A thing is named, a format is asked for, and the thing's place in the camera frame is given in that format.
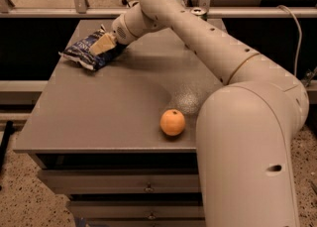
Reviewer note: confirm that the green soda can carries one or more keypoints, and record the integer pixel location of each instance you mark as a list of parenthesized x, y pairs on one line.
[(199, 12)]

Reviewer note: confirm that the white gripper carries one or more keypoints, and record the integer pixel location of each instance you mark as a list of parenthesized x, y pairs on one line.
[(120, 34)]

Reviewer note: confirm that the blue chip bag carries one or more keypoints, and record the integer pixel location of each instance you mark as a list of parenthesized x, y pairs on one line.
[(79, 52)]

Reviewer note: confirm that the top drawer with knob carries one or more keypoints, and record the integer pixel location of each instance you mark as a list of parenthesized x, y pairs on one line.
[(119, 181)]

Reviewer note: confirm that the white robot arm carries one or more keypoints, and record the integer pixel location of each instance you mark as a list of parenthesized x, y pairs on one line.
[(243, 130)]

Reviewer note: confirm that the orange fruit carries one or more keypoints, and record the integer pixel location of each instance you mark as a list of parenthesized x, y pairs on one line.
[(172, 122)]

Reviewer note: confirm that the grey drawer cabinet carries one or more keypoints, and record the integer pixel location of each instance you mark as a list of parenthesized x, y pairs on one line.
[(109, 120)]

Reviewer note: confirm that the drawer with knob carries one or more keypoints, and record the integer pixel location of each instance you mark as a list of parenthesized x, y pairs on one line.
[(119, 181), (145, 210)]

